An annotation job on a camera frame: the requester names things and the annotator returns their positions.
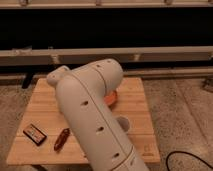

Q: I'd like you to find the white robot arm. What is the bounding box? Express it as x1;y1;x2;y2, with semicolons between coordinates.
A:
47;59;149;171

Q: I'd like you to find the wooden table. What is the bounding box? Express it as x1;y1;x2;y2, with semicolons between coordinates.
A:
6;77;160;165

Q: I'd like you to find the black orange small box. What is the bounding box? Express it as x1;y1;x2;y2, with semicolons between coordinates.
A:
23;124;47;146

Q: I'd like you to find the grey cup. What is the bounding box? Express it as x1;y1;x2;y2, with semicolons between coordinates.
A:
116;116;130;132

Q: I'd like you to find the orange ceramic bowl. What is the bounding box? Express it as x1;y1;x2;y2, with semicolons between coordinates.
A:
104;91;117;106

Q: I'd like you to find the brown bottle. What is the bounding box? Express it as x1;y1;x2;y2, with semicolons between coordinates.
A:
54;128;70;151

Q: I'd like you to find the black cable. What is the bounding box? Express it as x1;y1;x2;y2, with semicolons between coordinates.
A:
165;150;213;171

